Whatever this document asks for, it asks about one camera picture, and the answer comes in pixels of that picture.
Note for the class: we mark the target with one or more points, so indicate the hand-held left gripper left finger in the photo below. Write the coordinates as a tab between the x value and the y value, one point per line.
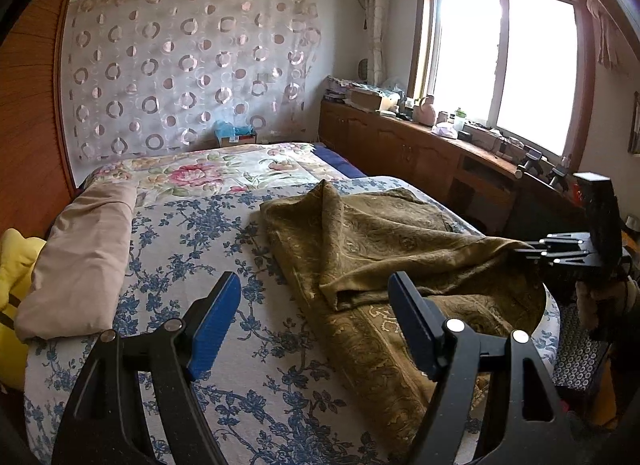
215	325

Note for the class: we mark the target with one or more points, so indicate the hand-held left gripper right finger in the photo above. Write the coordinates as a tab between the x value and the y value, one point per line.
412	320

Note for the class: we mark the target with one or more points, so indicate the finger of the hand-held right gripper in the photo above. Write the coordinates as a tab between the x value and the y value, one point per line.
550	256
565	241

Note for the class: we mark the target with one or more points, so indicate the olive patterned shirt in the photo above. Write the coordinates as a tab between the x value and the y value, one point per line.
375	245

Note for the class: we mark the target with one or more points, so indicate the person's right hand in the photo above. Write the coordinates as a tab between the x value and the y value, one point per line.
590	305

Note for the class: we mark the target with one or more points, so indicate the blue floral bed sheet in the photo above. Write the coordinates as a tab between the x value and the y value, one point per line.
200	255

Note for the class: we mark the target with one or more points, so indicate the dotted blue cushion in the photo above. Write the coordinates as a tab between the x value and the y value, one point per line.
577	355

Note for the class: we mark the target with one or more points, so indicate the framed picture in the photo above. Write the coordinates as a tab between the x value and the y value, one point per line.
635	125

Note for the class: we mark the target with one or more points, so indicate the white rectangular box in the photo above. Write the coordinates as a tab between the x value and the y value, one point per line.
482	137

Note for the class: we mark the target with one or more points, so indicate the beige folded cloth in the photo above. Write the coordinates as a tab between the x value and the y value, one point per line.
85	255

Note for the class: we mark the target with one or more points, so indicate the pink floral quilt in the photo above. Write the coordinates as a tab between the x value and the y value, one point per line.
200	175

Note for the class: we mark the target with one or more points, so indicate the wooden cabinet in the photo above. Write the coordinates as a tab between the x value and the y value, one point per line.
425	160

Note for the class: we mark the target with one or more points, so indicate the green cap bottle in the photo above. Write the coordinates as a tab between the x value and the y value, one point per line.
459	120

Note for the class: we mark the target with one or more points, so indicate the white plastic bag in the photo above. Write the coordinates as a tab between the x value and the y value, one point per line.
444	131

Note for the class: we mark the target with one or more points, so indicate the navy blue blanket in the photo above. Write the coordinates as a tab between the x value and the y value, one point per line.
345	165

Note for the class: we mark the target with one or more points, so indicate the window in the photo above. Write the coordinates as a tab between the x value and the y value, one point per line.
525	70

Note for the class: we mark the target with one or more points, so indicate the beige window curtain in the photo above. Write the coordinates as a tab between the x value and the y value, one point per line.
376	20
607	35

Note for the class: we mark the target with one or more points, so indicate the pink kettle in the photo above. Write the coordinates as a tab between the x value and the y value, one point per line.
426	111

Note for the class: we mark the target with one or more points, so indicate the yellow cloth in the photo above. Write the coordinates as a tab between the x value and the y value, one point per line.
20	275

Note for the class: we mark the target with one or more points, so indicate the stack of books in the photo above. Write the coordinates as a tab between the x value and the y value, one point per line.
339	89

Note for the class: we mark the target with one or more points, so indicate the sheer circle-patterned curtain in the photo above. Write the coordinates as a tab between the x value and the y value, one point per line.
190	70

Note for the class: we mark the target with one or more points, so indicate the brown wooden wardrobe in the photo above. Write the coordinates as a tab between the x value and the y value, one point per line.
30	120

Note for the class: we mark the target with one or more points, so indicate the black clamp mount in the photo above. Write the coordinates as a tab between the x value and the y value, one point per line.
531	162
559	177

